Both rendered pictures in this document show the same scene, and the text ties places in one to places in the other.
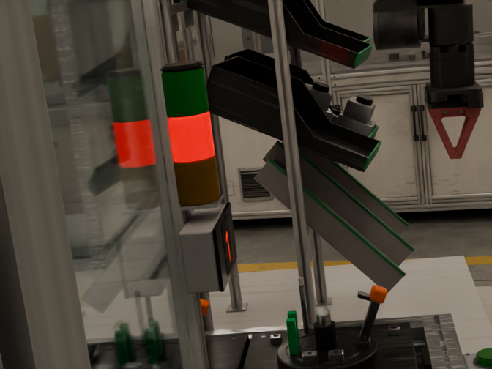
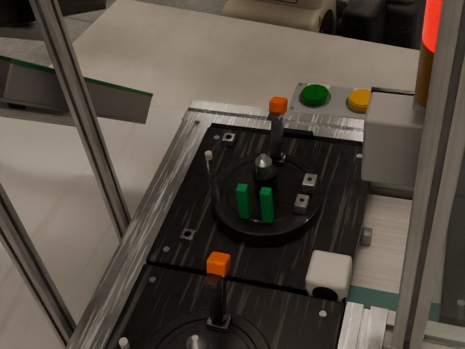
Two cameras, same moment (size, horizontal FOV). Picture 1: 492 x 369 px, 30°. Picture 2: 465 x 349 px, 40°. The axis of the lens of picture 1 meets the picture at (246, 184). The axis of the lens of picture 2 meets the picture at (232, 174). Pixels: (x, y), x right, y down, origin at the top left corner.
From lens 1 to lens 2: 1.18 m
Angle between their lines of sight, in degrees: 71
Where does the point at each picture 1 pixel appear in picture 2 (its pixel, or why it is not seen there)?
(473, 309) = not seen: hidden behind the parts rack
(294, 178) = (68, 61)
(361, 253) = (121, 102)
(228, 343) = (160, 287)
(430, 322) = (204, 115)
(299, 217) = (84, 106)
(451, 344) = (263, 113)
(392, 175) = not seen: outside the picture
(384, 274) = (140, 107)
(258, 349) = (200, 257)
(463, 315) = not seen: hidden behind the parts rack
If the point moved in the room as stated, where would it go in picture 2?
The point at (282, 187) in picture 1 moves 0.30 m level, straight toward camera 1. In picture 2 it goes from (39, 87) to (316, 100)
